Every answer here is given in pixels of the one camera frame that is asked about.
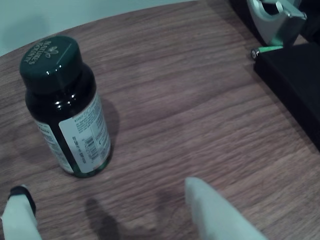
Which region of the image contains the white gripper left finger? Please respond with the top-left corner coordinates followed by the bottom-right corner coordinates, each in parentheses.
top-left (0, 184), bottom-right (42, 240)

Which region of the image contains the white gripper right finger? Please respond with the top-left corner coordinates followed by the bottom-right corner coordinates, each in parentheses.
top-left (184, 176), bottom-right (270, 240)

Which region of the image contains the green-capped dark pill bottle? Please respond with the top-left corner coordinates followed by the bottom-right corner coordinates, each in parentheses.
top-left (19, 34), bottom-right (112, 179)

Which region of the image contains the black flat case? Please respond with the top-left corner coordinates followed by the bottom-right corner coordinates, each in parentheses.
top-left (253, 41), bottom-right (320, 152)

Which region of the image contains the green battery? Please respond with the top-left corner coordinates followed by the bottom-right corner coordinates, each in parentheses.
top-left (250, 44), bottom-right (284, 60)

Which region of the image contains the silver metal stand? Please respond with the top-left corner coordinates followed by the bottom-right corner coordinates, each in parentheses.
top-left (246, 0), bottom-right (308, 48)

